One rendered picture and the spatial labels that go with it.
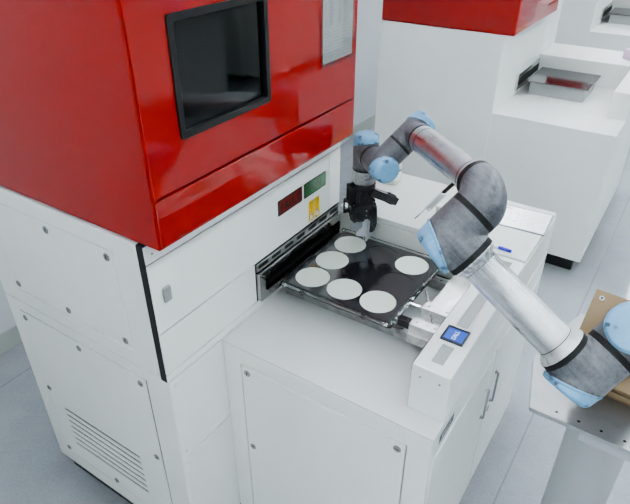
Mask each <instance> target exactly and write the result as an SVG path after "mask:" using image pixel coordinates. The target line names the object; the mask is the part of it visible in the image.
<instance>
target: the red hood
mask: <svg viewBox="0 0 630 504"><path fill-rule="evenodd" d="M357 10H358V0H0V185H1V186H3V187H5V188H8V189H10V190H13V191H15V192H18V193H20V194H22V195H25V196H27V197H30V198H32V199H34V200H37V201H39V202H42V203H44V204H46V205H49V206H51V207H54V208H56V209H59V210H61V211H63V212H66V213H68V214H71V215H73V216H75V217H78V218H80V219H83V220H85V221H87V222H90V223H92V224H95V225H97V226H100V227H102V228H104V229H107V230H109V231H112V232H114V233H116V234H119V235H121V236H124V237H126V238H129V239H131V240H133V241H136V242H138V243H141V244H143V245H145V246H148V247H150V248H152V249H155V250H157V251H161V250H163V249H165V248H166V247H168V246H170V245H171V244H173V243H175V242H176V241H178V240H179V239H181V238H183V237H184V236H186V235H188V234H189V233H191V232H193V231H194V230H196V229H198V228H199V227H201V226H203V225H204V224H206V223H207V222H209V221H211V220H212V219H214V218H216V217H217V216H219V215H221V214H222V213H224V212H226V211H227V210H229V209H230V208H232V207H234V206H235V205H237V204H239V203H240V202H242V201H244V200H245V199H247V198H249V197H250V196H252V195H253V194H255V193H257V192H258V191H260V190H262V189H263V188H265V187H267V186H268V185H270V184H272V183H273V182H275V181H276V180H278V179H280V178H281V177H283V176H285V175H286V174H288V173H290V172H291V171H293V170H295V169H296V168H298V167H300V166H301V165H303V164H304V163H306V162H308V161H309V160H311V159H313V158H314V157H316V156H318V155H319V154H321V153H323V152H324V151H326V150H327V149H329V148H331V147H332V146H334V145H336V144H337V143H339V142H341V141H342V140H344V139H346V138H347V137H349V136H350V135H352V134H353V120H354V92H355V65H356V37H357Z"/></svg>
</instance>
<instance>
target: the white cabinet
mask: <svg viewBox="0 0 630 504"><path fill-rule="evenodd" d="M524 342H525V338H524V337H523V336H522V335H521V334H520V333H519V332H518V331H517V330H516V329H515V328H514V327H513V326H512V325H511V324H510V323H509V322H508V321H507V320H506V321H505V323H504V325H503V326H502V328H501V330H500V331H499V333H498V335H497V336H496V338H495V340H494V341H493V343H492V345H491V346H490V348H489V350H488V351H487V353H486V355H485V356H484V358H483V360H482V361H481V363H480V365H479V366H478V368H477V370H476V371H475V373H474V375H473V376H472V378H471V380H470V381H469V383H468V385H467V386H466V388H465V390H464V391H463V393H462V395H461V396H460V398H459V400H458V401H457V403H456V405H455V406H454V408H453V410H452V411H451V413H450V415H449V416H448V418H447V420H446V421H445V423H444V425H443V426H442V428H441V429H440V431H439V433H438V434H437V436H436V438H435V439H434V441H433V442H432V441H430V440H428V439H426V438H424V437H422V436H419V435H417V434H415V433H413V432H411V431H409V430H407V429H405V428H403V427H401V426H399V425H397V424H395V423H392V422H390V421H388V420H386V419H384V418H382V417H380V416H378V415H376V414H374V413H372V412H370V411H367V410H365V409H363V408H361V407H359V406H357V405H355V404H353V403H351V402H349V401H347V400H345V399H342V398H340V397H338V396H336V395H334V394H332V393H330V392H328V391H326V390H324V389H322V388H320V387H318V386H315V385H313V384H311V383H309V382H307V381H305V380H303V379H301V378H299V377H297V376H295V375H293V374H290V373H288V372H286V371H284V370H282V369H280V368H278V367H276V366H274V365H272V364H270V363H268V362H266V361H263V360H261V359H259V358H257V357H255V356H253V355H251V354H249V353H247V352H245V351H243V350H241V349H238V348H236V347H234V346H232V345H230V344H228V343H226V342H224V341H223V349H224V358H225V367H226V376H227V385H228V394H229V403H230V412H231V421H232V430H233V439H234V448H235V457H236V466H237V475H238V484H239V493H240V502H241V504H459V502H460V500H461V498H462V496H463V494H464V492H465V490H466V488H467V486H468V484H469V482H470V480H471V478H472V476H473V474H474V472H475V470H476V468H477V466H478V464H479V462H480V460H481V458H482V456H483V454H484V452H485V450H486V448H487V446H488V444H489V442H490V440H491V438H492V436H493V434H494V432H495V430H496V428H497V426H498V424H499V422H500V420H501V418H502V416H503V414H504V412H505V410H506V408H507V406H508V404H509V401H510V397H511V393H512V389H513V385H514V382H515V378H516V374H517V370H518V366H519V362H520V358H521V354H522V350H523V346H524Z"/></svg>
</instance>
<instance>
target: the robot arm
mask: <svg viewBox="0 0 630 504"><path fill-rule="evenodd" d="M435 128H436V125H435V123H434V122H433V120H432V119H431V118H430V117H429V116H428V115H427V114H425V112H423V111H422V110H416V111H415V112H414V113H413V114H412V115H411V116H409V117H407V119H406V121H405V122H403V123H402V124H401V125H400V126H399V127H398V128H397V129H396V130H395V131H394V132H393V133H392V134H391V135H390V136H389V137H388V138H387V139H386V140H385V141H384V142H383V143H382V144H381V145H380V146H379V143H380V141H379V134H378V133H377V132H375V131H371V130H362V131H358V132H357V133H355V135H354V142H353V165H352V166H353V167H352V181H353V182H350V183H347V188H346V198H344V201H343V213H349V216H350V220H351V221H352V222H353V224H352V225H351V226H350V230H351V231H356V232H355V235H356V236H362V237H363V240H364V241H367V240H368V239H369V238H370V236H371V235H372V233H373V231H374V230H375V227H376V224H377V205H376V202H375V199H374V198H376V199H379V200H382V201H384V202H386V203H387V204H390V205H395V206H396V204H397V202H398V200H399V198H397V197H396V195H395V194H393V193H391V192H386V191H383V190H381V189H378V188H375V187H376V181H378V182H380V183H390V182H392V181H393V180H395V179H396V178H397V176H398V173H399V171H400V167H399V164H400V163H401V162H402V161H403V160H404V159H405V158H406V157H407V156H409V155H410V153H412V152H413V151H414V152H415V153H417V154H418V155H419V156H420V157H422V158H423V159H424V160H425V161H427V162H428V163H429V164H430V165H431V166H433V167H434V168H435V169H436V170H438V171H439V172H440V173H441V174H442V175H444V176H445V177H446V178H447V179H449V180H450V181H451V182H452V183H453V184H455V185H456V189H457V191H458V192H457V193H456V194H455V195H454V196H453V197H452V198H451V199H450V200H449V201H448V202H446V203H445V204H444V205H443V206H442V207H441V208H440V209H439V210H438V211H437V212H436V213H435V214H434V215H433V216H432V217H431V218H430V219H427V222H426V223H425V224H424V225H423V226H422V227H421V228H420V229H419V230H418V232H417V239H418V241H419V242H420V244H421V245H422V247H423V248H424V249H425V251H426V252H427V253H428V255H429V256H430V257H431V259H432V260H433V261H434V263H435V264H436V265H437V267H438V268H439V269H440V271H441V272H442V273H443V274H446V273H449V271H450V272H451V273H452V274H453V275H454V276H455V277H464V278H466V279H467V280H468V281H469V282H470V283H471V284H472V285H473V286H474V287H475V288H476V289H477V290H478V291H479V292H480V293H481V294H482V295H483V296H484V297H485V298H486V299H487V300H488V301H489V302H490V303H491V304H492V305H493V306H494V307H495V309H496V310H497V311H498V312H499V313H500V314H501V315H502V316H503V317H504V318H505V319H506V320H507V321H508V322H509V323H510V324H511V325H512V326H513V327H514V328H515V329H516V330H517V331H518V332H519V333H520V334H521V335H522V336H523V337H524V338H525V339H526V340H527V341H528V342H529V343H530V344H531V345H532V346H533V347H534V348H535V349H536V350H537V351H538V352H539V353H540V356H541V357H540V364H541V365H542V366H543V367H544V368H545V370H544V372H543V374H542V375H543V376H544V378H545V379H546V380H547V381H548V382H550V383H551V384H552V385H553V386H554V387H555V388H556V389H558V390H559V391H560V392H561V393H562V394H564V395H565V396H566V397H567V398H569V399H570V400H571V401H573V402H574V403H575V404H577V405H578V406H580V407H583V408H588V407H590V406H592V405H593V404H595V403H596V402H597V401H599V400H601V399H603V398H604V396H605V395H606V394H607V393H608V392H610V391H611V390H612V389H613V388H614V387H616V386H617V385H618V384H619V383H620V382H622V381H623V380H624V379H625V378H626V377H628V376H629V375H630V301H627V302H623V303H620V304H618V305H616V306H615V307H613V308H612V309H611V310H610V311H609V312H608V313H607V314H606V316H605V319H604V320H603V321H602V322H601V323H600V324H598V325H597V326H596V327H595V328H594V329H593V330H592V331H590V332H589V333H588V334H587V335H586V334H585V333H584V332H583V331H582V330H580V329H570V328H569V327H568V326H567V325H566V324H565V323H564V322H563V321H562V320H561V319H560V318H559V317H558V316H557V315H556V314H555V313H554V312H553V311H552V310H551V309H550V308H549V307H548V306H547V305H546V304H545V303H544V302H543V301H542V300H541V299H540V298H539V297H538V296H537V295H536V294H535V293H534V292H533V291H532V290H531V289H530V288H529V287H528V286H527V285H526V284H525V283H524V282H523V281H522V280H521V279H520V278H519V277H518V276H517V275H516V274H515V273H514V272H513V271H512V270H511V269H510V268H509V267H508V266H507V265H506V264H505V263H504V262H503V261H502V260H501V259H500V258H499V257H498V256H497V255H496V254H495V252H494V251H493V241H492V240H491V239H490V238H489V237H488V234H489V233H490V232H492V231H493V230H494V229H495V228H496V227H497V226H498V225H499V223H500V222H501V221H502V219H503V217H504V215H505V212H506V208H507V190H506V186H505V183H504V180H503V178H502V176H501V175H500V173H499V172H498V171H497V169H496V168H495V167H493V166H492V165H491V164H489V163H488V162H486V161H484V160H476V159H474V158H473V157H471V156H470V155H469V154H467V153H466V152H464V151H463V150H462V149H460V148H459V147H457V146H456V145H455V144H453V143H452V142H450V141H449V140H448V139H446V138H445V137H443V136H442V135H440V134H439V133H438V132H436V131H435ZM345 202H347V203H348V208H347V209H345Z"/></svg>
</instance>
